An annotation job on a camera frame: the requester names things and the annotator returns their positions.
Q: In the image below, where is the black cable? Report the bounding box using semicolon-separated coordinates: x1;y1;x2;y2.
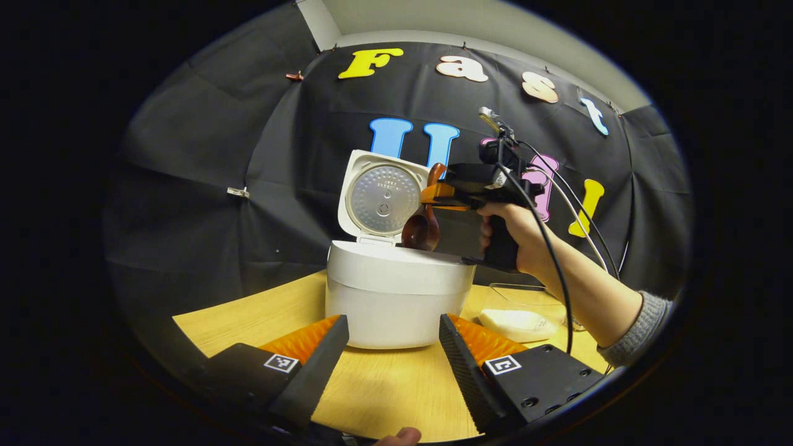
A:
494;162;574;355

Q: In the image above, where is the grey thin cable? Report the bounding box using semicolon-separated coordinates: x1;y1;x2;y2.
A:
524;141;621;278

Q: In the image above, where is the black backdrop cloth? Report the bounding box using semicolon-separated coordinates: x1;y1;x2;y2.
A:
105;6;691;323

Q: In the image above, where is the white rice cooker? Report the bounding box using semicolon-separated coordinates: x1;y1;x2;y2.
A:
325;149;476;349

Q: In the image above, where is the brown wooden spoon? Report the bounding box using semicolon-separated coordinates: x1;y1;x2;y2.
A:
401;163;448;251

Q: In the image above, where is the clear plastic container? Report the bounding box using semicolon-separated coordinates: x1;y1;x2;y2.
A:
479;283;587;344

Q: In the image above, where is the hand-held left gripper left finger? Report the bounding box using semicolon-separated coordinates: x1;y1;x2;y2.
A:
201;315;351;434

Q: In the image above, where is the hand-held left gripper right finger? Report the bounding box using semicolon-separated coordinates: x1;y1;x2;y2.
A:
439;313;607;435

